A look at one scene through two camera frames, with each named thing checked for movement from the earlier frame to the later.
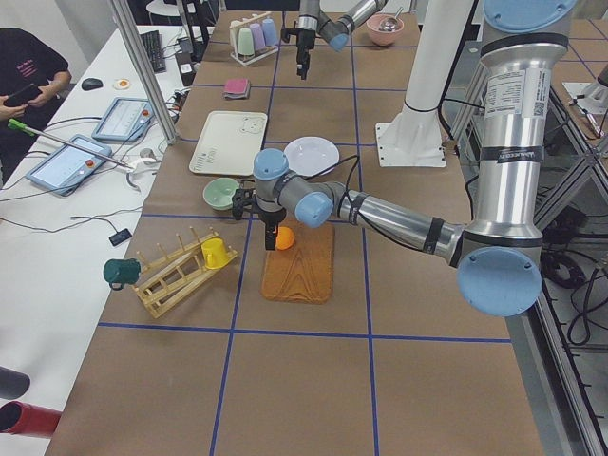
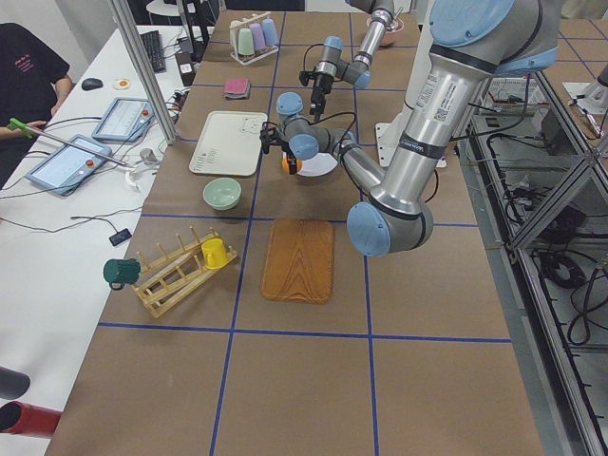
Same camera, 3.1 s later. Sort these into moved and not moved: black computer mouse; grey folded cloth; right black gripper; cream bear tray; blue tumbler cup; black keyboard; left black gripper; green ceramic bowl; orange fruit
Moved: right black gripper; left black gripper; orange fruit
Not moved: blue tumbler cup; grey folded cloth; green ceramic bowl; black computer mouse; cream bear tray; black keyboard
